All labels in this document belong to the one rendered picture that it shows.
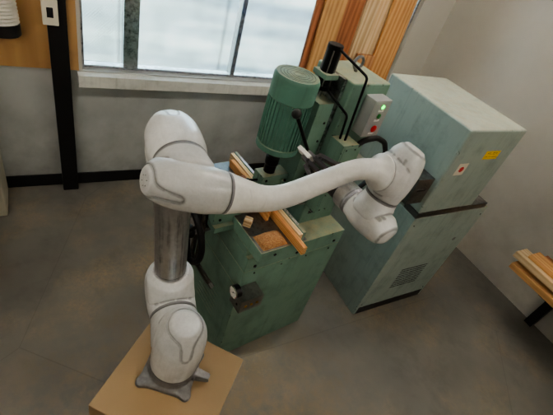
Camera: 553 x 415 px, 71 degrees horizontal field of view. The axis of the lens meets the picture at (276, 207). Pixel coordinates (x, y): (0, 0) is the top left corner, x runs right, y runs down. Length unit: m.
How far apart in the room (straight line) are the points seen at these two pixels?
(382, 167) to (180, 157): 0.51
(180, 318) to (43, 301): 1.35
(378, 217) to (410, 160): 0.18
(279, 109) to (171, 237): 0.62
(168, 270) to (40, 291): 1.37
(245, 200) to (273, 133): 0.65
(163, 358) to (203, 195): 0.61
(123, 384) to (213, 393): 0.29
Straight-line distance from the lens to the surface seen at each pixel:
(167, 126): 0.94
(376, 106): 1.58
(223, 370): 1.49
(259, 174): 1.64
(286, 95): 1.41
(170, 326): 1.22
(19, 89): 2.81
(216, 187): 0.83
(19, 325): 2.42
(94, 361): 2.25
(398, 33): 3.46
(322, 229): 1.91
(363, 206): 1.12
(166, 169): 0.81
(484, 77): 3.68
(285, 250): 1.61
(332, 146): 1.60
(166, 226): 1.11
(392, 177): 1.05
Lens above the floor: 1.98
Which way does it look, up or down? 38 degrees down
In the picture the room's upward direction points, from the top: 19 degrees clockwise
